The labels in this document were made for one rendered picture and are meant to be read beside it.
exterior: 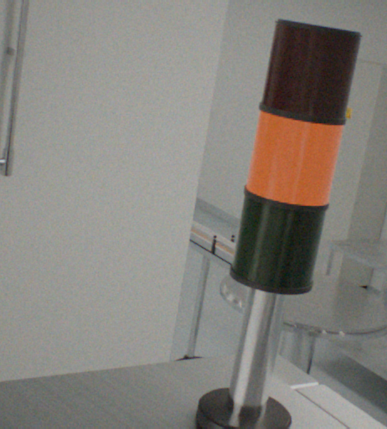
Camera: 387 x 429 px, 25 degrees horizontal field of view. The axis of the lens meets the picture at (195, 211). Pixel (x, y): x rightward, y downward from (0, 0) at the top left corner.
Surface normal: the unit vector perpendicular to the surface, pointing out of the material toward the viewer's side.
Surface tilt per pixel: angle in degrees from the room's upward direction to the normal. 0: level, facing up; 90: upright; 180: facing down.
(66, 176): 90
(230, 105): 90
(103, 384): 0
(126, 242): 90
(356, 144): 90
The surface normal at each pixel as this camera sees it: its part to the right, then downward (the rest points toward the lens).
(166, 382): 0.16, -0.96
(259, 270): -0.43, 0.15
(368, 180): 0.54, 0.29
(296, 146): -0.13, 0.22
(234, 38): -0.83, 0.00
